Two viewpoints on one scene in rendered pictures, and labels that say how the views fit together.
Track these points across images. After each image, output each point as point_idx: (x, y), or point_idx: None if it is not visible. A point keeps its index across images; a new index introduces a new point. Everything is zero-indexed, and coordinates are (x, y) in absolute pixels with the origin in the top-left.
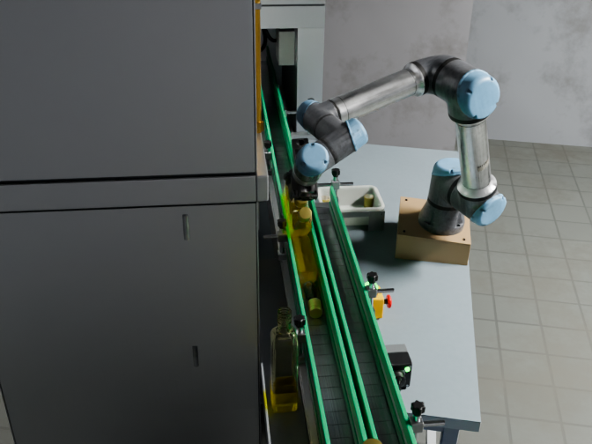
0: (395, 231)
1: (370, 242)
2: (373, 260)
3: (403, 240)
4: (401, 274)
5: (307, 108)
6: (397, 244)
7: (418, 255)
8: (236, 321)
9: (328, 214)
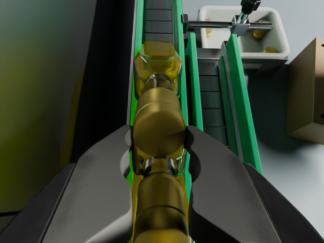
0: (285, 80)
1: (255, 100)
2: (259, 137)
3: (316, 128)
4: (294, 171)
5: None
6: (302, 128)
7: (322, 140)
8: None
9: (215, 78)
